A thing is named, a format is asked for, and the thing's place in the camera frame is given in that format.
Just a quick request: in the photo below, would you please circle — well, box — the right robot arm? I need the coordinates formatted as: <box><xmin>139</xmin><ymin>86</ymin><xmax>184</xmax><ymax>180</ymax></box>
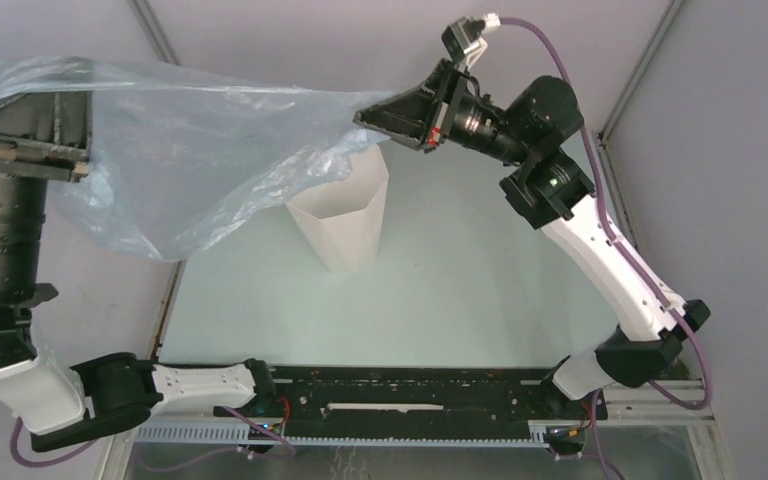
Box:
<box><xmin>354</xmin><ymin>60</ymin><xmax>710</xmax><ymax>418</ymax></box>

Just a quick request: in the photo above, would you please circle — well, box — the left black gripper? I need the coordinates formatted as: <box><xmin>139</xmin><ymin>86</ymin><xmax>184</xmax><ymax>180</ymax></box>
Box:
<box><xmin>0</xmin><ymin>52</ymin><xmax>112</xmax><ymax>301</ymax></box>

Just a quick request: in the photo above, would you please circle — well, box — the white slotted cable duct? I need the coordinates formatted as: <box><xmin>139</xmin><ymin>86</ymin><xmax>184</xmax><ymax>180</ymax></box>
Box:
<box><xmin>135</xmin><ymin>421</ymin><xmax>549</xmax><ymax>448</ymax></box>

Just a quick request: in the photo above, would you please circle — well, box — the small lit circuit board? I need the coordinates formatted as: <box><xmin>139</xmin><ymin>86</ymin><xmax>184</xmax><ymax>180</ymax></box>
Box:
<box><xmin>248</xmin><ymin>427</ymin><xmax>282</xmax><ymax>441</ymax></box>

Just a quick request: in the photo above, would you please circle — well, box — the blue plastic trash bag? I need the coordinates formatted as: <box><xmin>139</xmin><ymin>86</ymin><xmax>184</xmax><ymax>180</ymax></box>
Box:
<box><xmin>0</xmin><ymin>56</ymin><xmax>384</xmax><ymax>261</ymax></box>

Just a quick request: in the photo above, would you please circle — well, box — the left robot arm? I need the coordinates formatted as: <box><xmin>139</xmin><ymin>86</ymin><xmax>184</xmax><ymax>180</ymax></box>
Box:
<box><xmin>0</xmin><ymin>91</ymin><xmax>277</xmax><ymax>453</ymax></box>

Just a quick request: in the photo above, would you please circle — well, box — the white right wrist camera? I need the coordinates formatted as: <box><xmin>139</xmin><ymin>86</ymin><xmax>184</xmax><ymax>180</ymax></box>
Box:
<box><xmin>441</xmin><ymin>13</ymin><xmax>501</xmax><ymax>72</ymax></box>

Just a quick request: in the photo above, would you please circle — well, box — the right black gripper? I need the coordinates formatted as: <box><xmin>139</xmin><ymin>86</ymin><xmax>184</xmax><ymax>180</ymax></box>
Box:
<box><xmin>358</xmin><ymin>56</ymin><xmax>534</xmax><ymax>167</ymax></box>

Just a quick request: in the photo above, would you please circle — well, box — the white translucent trash bin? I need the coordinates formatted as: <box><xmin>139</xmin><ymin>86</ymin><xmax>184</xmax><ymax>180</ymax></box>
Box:
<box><xmin>285</xmin><ymin>144</ymin><xmax>389</xmax><ymax>273</ymax></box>

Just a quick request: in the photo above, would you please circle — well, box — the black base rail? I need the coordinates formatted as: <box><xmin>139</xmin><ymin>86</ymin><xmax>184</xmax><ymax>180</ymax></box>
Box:
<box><xmin>237</xmin><ymin>366</ymin><xmax>589</xmax><ymax>439</ymax></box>

